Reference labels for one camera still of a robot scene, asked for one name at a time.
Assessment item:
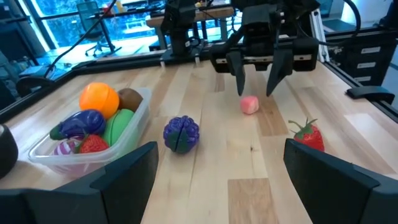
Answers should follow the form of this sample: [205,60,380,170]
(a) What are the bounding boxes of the purple toy grapes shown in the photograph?
[163,115,200,154]

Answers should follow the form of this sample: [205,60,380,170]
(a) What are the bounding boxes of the potted succulent plant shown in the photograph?
[0,123,19,180]

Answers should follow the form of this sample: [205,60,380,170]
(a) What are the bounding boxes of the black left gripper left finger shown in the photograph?
[89,141,160,224]

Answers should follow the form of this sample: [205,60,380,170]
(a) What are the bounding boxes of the clear plastic tupperware container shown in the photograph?
[27,86,152,178]

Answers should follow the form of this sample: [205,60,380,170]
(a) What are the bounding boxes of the wooden background table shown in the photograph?
[145,5,236,50]

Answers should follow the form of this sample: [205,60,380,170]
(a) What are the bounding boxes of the black drawer cabinet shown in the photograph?
[326,29,398,87]

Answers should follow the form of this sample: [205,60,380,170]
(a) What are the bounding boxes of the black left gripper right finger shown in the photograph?
[282,138,381,224]

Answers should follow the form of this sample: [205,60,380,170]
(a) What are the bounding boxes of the pink squishy toy cube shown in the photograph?
[239,95,260,115]

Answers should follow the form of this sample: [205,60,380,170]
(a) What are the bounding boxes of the dark green toy fruit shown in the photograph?
[102,108,135,147]

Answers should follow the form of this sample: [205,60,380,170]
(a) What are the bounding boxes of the brown toy kiwi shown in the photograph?
[117,88,144,113]

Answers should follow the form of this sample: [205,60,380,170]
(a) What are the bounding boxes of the silver aluminium extrusion piece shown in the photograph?
[310,8,331,63]

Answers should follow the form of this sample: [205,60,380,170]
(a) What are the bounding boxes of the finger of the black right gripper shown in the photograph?
[266,49,294,98]
[225,50,247,97]

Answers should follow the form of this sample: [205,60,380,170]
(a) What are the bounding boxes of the purple white striped toy onion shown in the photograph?
[52,138,82,156]

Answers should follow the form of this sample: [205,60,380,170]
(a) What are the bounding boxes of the black frame clamp tab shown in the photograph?
[346,85,396,105]

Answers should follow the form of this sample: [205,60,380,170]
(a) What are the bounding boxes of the grey office chair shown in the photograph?
[76,1,123,57]

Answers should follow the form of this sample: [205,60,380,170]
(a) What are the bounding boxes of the purple toy eggplant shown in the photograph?
[49,109,107,141]

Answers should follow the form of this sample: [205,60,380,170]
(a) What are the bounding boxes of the red toy strawberry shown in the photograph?
[77,133,110,154]
[288,117,326,152]

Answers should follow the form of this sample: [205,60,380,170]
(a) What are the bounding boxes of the black hanging cable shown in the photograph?
[43,0,118,78]

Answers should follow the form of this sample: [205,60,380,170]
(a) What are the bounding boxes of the orange toy fruit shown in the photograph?
[78,82,120,120]

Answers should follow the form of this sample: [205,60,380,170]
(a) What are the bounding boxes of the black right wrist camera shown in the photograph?
[241,3,282,37]

